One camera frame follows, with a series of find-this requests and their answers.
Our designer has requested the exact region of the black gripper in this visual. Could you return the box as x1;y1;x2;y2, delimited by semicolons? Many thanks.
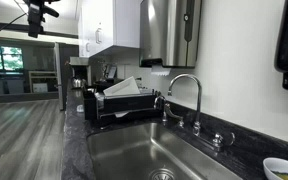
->
27;3;46;38

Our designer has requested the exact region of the white square plate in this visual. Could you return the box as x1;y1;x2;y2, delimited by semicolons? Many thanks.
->
102;75;142;98

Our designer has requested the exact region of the white rack drain spout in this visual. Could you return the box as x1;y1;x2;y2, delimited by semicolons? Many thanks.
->
113;111;130;118

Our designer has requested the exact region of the stainless steel sink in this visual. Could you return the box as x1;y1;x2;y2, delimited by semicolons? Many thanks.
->
87;122;243;180

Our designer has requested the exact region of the sink drain strainer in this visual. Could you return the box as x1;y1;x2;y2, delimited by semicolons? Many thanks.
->
148;168;177;180

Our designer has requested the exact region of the window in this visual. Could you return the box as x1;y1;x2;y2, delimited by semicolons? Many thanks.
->
0;44;24;72

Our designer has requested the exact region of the stainless steel refrigerator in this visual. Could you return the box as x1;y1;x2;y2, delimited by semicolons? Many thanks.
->
53;42;80;111

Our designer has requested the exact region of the white shelf unit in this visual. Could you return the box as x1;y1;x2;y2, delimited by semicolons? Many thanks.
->
28;70;59;94

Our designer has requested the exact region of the black coffee maker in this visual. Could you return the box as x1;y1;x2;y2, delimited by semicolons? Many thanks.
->
68;56;92;89

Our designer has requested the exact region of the steel kettle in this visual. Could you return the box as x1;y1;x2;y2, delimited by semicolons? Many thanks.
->
71;77;85;89

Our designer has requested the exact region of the white upper cabinet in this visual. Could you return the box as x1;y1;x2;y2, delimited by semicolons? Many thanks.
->
77;0;142;58

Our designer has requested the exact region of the black framed tablet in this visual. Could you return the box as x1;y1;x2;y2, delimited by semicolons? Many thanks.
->
103;64;118;80

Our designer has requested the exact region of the black utensil caddy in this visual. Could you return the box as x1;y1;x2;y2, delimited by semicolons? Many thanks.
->
83;89;98;121

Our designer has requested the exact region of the white paper towel sheet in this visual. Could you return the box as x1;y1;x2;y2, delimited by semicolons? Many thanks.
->
150;64;172;77

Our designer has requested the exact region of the chrome gooseneck faucet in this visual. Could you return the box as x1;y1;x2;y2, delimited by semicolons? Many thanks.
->
167;73;218;151

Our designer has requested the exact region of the white bowl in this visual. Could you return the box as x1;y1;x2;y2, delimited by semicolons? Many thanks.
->
262;157;288;180

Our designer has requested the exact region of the black stereo camera bar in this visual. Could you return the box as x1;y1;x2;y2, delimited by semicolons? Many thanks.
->
43;4;60;18

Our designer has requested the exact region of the thin black hanging cable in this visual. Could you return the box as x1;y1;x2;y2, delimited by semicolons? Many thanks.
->
0;12;28;42

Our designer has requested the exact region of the wire dish rack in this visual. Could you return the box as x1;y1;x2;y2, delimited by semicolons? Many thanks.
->
83;87;162;129

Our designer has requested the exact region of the chrome faucet lever handle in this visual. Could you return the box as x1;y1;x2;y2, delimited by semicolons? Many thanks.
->
212;131;237;153
153;94;185;129

